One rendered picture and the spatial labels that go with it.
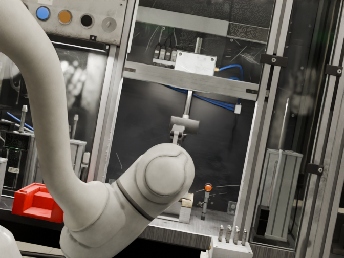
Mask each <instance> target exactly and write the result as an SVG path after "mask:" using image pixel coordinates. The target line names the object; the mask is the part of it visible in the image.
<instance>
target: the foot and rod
mask: <svg viewBox="0 0 344 258"><path fill-rule="evenodd" d="M193 94H194V91H193V90H187V94H186V100H185V106H184V111H183V117H177V116H171V120H170V125H169V131H171V130H172V129H173V125H174V124H175V125H181V126H184V128H185V130H184V131H183V134H188V135H194V136H197V133H198V127H199V122H200V121H199V120H194V119H189V115H190V109H191V104H192V98H193Z"/></svg>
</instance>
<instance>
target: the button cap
mask: <svg viewBox="0 0 344 258"><path fill-rule="evenodd" d="M48 14H49V13H48V10H47V9H46V8H44V7H41V8H39V9H38V10H37V15H38V17H39V18H42V19H44V18H46V17H47V16H48Z"/></svg>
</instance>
